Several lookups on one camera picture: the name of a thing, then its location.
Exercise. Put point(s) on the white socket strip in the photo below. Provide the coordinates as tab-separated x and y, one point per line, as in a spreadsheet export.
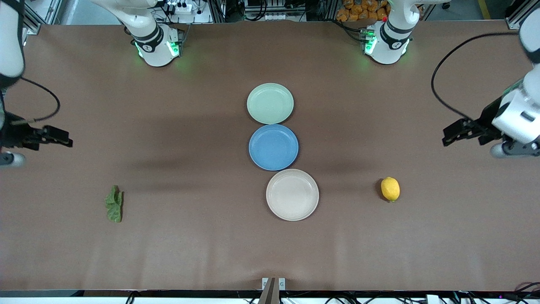
278	17

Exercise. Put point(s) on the left arm wrist camera bar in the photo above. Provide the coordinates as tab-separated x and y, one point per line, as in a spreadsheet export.
500	150

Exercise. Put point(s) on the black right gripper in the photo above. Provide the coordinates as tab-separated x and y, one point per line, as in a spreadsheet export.
12	135

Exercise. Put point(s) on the green lettuce leaf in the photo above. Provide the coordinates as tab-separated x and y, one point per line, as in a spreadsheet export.
114	204

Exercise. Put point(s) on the aluminium frame profile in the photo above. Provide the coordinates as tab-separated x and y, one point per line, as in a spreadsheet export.
40	17
519	14

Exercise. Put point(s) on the beige plate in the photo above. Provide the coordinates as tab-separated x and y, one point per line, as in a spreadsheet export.
292	194

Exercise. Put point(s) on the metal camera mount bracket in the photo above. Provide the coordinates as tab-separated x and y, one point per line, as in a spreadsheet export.
270	291

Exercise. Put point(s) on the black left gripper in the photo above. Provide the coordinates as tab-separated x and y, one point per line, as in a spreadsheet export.
485	122

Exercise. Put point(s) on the yellow lemon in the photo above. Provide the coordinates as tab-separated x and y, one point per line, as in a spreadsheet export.
390	189

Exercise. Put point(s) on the blue plate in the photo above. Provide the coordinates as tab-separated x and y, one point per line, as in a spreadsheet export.
273	147

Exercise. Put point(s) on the small white box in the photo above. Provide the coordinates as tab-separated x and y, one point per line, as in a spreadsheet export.
433	299

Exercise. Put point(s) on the light green plate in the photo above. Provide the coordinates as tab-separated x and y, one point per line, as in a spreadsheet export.
270	103

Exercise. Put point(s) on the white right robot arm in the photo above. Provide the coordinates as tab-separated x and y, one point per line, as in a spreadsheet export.
152	38

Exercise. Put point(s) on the orange snack bags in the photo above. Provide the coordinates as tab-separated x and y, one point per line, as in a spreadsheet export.
363	10

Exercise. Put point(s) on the white power strip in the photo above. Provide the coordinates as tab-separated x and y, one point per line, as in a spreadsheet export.
181	7

